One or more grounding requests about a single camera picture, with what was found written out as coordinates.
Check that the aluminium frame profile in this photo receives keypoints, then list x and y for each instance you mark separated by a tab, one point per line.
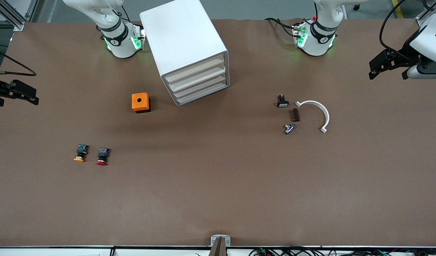
423	16
13	16

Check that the brown upright post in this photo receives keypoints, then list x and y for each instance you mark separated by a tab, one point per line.
218	249

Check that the red push button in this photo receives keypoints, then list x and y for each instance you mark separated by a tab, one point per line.
102	156

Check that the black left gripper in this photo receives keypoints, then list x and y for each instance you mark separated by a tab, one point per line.
407	52

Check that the silver key switch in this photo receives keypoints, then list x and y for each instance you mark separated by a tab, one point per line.
289	129

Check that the yellow push button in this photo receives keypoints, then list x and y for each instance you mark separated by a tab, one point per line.
81	151

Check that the orange box with hole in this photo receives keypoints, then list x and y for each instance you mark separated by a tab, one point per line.
139	101

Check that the brown terminal block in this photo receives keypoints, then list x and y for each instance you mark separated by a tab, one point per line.
296	115

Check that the white curved bracket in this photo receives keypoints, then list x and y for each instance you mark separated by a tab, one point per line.
326	115

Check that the grey metal table bracket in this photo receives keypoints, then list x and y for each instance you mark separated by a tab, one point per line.
220	240

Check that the small black floor object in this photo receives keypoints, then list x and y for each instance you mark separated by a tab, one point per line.
356	6

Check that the black white-faced switch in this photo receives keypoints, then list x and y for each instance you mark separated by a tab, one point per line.
282	102

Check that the white table edge rail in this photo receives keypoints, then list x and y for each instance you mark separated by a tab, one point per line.
61	250

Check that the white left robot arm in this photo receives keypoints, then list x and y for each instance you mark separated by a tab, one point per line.
321	39

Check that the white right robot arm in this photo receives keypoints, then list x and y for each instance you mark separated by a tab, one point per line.
115	35

